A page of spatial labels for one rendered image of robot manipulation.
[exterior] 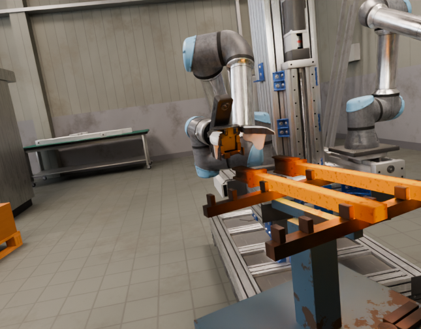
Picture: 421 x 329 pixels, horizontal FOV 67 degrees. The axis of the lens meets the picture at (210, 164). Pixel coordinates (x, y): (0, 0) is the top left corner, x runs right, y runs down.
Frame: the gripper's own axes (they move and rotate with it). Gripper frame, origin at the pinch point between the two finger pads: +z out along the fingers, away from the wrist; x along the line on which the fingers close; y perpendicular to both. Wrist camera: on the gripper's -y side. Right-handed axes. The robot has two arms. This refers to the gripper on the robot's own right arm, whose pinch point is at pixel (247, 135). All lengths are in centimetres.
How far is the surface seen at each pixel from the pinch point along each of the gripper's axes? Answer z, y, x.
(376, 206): 35.1, 4.7, 0.5
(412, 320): 33.0, 31.3, -12.6
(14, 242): -268, 123, 113
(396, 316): 30.8, 31.5, -11.2
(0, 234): -258, 107, 119
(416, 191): 33.0, 6.0, -10.6
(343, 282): 16.3, 34.3, -13.0
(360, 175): 22.0, 6.3, -11.0
